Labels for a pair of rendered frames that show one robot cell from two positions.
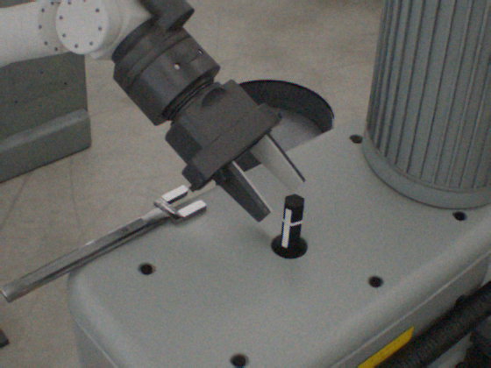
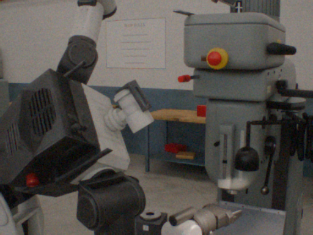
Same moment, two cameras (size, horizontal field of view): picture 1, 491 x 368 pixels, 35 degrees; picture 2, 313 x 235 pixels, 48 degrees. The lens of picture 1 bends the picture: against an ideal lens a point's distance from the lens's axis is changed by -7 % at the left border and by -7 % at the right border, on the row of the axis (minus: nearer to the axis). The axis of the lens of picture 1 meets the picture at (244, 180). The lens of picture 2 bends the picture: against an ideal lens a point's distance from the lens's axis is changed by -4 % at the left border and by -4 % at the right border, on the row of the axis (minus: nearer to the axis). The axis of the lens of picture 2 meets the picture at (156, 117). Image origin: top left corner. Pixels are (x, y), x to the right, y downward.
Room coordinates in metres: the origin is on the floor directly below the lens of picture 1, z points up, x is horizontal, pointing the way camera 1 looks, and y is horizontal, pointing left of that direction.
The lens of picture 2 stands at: (-0.44, 0.65, 1.77)
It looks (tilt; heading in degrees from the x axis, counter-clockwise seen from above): 10 degrees down; 339
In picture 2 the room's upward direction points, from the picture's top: straight up
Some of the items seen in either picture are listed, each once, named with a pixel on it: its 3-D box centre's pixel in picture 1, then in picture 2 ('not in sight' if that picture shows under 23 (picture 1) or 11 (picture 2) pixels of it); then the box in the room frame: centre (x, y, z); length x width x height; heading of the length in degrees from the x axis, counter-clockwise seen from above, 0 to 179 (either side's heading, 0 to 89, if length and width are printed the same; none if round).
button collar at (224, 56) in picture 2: not in sight; (217, 58); (0.45, 0.12, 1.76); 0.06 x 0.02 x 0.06; 42
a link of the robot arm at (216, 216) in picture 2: not in sight; (208, 220); (0.55, 0.08, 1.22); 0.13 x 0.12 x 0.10; 24
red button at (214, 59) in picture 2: not in sight; (214, 58); (0.44, 0.14, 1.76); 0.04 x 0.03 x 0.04; 42
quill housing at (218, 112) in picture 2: not in sight; (236, 141); (0.61, -0.05, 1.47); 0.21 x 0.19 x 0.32; 42
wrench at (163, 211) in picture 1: (101, 244); (191, 14); (0.58, 0.14, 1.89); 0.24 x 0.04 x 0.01; 133
